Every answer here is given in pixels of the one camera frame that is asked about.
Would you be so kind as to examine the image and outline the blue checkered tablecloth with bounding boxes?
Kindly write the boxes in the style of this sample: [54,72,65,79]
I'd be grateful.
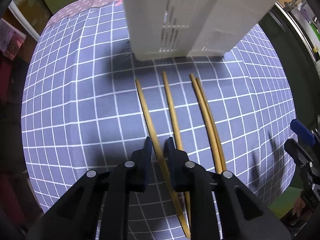
[21,0,296,239]

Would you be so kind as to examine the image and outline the purple hanging apron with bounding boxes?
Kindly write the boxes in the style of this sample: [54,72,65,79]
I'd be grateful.
[0,18,27,60]

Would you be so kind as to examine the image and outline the wooden chopstick one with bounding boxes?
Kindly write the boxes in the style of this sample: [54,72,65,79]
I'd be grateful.
[135,78,190,239]

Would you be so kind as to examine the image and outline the person's right hand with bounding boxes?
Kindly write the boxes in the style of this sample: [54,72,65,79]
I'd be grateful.
[292,197,305,217]

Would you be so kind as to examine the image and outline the wooden chopstick six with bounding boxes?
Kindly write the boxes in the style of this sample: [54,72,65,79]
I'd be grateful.
[196,77,227,171]

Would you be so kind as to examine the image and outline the white plastic utensil holder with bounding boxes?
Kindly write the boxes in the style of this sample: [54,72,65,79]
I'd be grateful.
[123,0,277,61]

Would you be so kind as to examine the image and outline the wooden chopstick three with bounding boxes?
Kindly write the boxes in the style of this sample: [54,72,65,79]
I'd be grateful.
[189,74,223,173]

